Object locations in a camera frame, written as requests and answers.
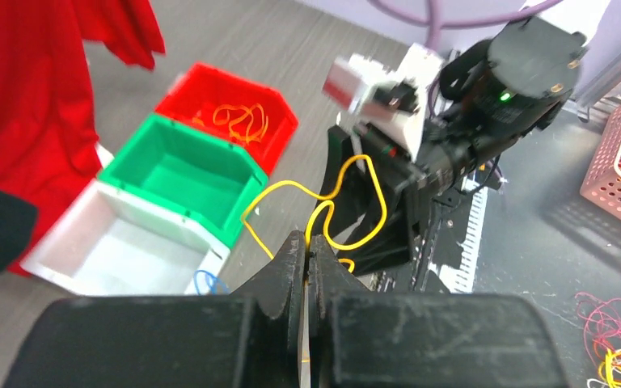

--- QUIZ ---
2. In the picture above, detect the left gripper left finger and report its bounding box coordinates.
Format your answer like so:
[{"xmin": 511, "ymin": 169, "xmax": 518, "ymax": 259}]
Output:
[{"xmin": 4, "ymin": 230, "xmax": 306, "ymax": 387}]

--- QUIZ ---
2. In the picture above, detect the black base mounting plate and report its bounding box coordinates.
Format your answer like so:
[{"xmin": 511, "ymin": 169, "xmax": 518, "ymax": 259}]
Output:
[{"xmin": 369, "ymin": 176, "xmax": 491, "ymax": 294}]

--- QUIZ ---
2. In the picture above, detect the red plastic bin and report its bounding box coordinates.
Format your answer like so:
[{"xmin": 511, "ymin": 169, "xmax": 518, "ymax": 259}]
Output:
[{"xmin": 154, "ymin": 62, "xmax": 298, "ymax": 175}]

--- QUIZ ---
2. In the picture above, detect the red wire bundle on floor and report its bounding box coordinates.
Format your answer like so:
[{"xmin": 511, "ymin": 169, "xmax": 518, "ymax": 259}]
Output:
[{"xmin": 574, "ymin": 291, "xmax": 621, "ymax": 388}]

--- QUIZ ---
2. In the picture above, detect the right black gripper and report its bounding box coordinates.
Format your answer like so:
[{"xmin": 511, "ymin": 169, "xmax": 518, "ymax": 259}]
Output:
[{"xmin": 320, "ymin": 120, "xmax": 482, "ymax": 276}]

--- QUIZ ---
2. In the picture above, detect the red t-shirt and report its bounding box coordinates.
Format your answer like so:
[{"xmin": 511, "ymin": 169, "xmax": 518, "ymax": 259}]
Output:
[{"xmin": 0, "ymin": 1, "xmax": 166, "ymax": 273}]

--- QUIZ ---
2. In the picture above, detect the white plastic bin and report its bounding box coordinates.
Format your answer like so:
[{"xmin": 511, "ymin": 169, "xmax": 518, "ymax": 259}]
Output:
[{"xmin": 20, "ymin": 179, "xmax": 230, "ymax": 296}]

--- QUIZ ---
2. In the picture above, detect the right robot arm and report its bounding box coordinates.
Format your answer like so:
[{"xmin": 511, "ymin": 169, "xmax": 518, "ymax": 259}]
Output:
[{"xmin": 306, "ymin": 16, "xmax": 586, "ymax": 276}]

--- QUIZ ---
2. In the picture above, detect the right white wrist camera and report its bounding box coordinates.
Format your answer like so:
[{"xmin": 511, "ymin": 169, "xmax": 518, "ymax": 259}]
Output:
[{"xmin": 323, "ymin": 44, "xmax": 445, "ymax": 161}]

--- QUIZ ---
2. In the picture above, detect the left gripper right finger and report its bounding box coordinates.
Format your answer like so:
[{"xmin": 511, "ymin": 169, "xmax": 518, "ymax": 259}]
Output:
[{"xmin": 308, "ymin": 236, "xmax": 569, "ymax": 387}]

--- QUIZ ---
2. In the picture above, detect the green plastic bin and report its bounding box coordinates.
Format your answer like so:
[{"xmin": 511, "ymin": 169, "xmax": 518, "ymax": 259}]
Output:
[{"xmin": 99, "ymin": 114, "xmax": 268, "ymax": 248}]

